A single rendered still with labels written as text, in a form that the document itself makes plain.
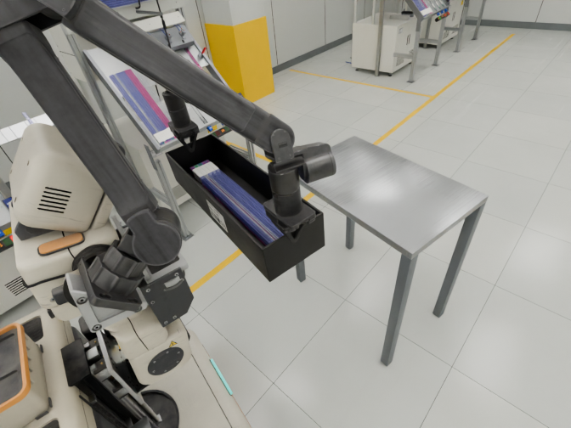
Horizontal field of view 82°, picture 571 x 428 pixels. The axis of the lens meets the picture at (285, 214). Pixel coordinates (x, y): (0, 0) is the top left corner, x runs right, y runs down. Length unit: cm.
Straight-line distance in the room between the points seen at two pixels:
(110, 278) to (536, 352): 189
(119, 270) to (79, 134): 23
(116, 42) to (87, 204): 30
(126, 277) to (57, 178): 20
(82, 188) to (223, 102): 30
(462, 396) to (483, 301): 56
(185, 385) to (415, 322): 117
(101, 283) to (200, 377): 97
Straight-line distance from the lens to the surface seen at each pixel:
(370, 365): 181
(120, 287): 64
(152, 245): 59
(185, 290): 89
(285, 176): 60
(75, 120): 59
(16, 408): 103
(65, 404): 107
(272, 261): 74
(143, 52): 58
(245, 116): 58
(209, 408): 149
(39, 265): 73
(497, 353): 200
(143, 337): 98
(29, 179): 70
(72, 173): 69
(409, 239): 120
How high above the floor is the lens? 163
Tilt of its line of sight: 40 degrees down
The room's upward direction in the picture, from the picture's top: 7 degrees counter-clockwise
